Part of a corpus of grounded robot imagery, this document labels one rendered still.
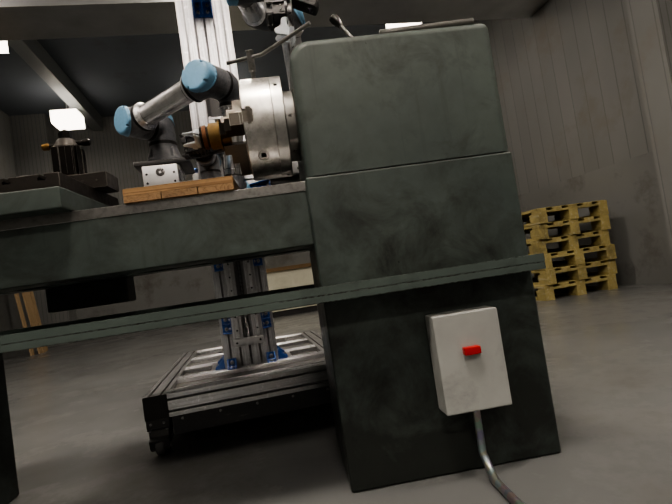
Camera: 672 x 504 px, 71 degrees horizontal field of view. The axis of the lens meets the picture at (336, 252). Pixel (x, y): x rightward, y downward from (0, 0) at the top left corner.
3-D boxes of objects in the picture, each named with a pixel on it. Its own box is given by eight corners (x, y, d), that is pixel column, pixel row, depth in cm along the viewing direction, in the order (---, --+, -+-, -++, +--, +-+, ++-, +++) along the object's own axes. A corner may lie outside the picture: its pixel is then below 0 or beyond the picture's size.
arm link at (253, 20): (241, 7, 201) (219, -29, 154) (267, 4, 201) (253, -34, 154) (247, 37, 204) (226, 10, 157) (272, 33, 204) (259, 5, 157)
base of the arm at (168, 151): (151, 171, 212) (148, 150, 213) (185, 168, 215) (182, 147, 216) (144, 163, 197) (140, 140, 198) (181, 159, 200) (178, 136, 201)
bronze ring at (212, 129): (229, 124, 156) (201, 128, 155) (226, 114, 147) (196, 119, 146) (234, 151, 156) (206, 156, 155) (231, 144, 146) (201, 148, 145)
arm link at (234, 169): (229, 80, 194) (233, 200, 195) (209, 72, 184) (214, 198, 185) (251, 75, 188) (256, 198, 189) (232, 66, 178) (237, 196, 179)
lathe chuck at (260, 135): (281, 175, 171) (268, 84, 164) (283, 180, 141) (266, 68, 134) (257, 178, 170) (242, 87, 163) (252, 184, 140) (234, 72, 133)
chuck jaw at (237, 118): (254, 120, 149) (251, 106, 137) (257, 135, 149) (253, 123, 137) (219, 124, 148) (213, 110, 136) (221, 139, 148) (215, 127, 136)
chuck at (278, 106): (291, 174, 171) (278, 83, 165) (294, 178, 141) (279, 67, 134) (281, 175, 171) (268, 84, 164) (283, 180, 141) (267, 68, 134)
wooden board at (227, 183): (246, 208, 168) (245, 197, 168) (233, 189, 132) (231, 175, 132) (160, 219, 165) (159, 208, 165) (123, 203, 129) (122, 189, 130)
